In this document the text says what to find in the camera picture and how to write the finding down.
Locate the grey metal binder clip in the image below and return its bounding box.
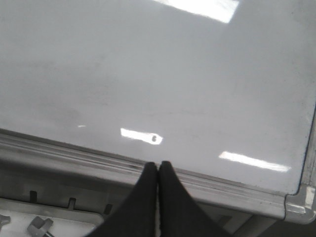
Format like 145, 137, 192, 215
27, 216, 54, 237

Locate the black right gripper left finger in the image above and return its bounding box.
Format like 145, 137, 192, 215
89, 162, 158, 237

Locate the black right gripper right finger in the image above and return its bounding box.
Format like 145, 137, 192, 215
158, 161, 229, 237

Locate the white whiteboard with aluminium frame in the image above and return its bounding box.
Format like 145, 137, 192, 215
0, 0, 316, 224

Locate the white table frame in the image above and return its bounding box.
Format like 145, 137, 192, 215
0, 158, 285, 237

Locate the white plastic marker tray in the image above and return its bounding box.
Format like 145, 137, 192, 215
0, 198, 104, 237

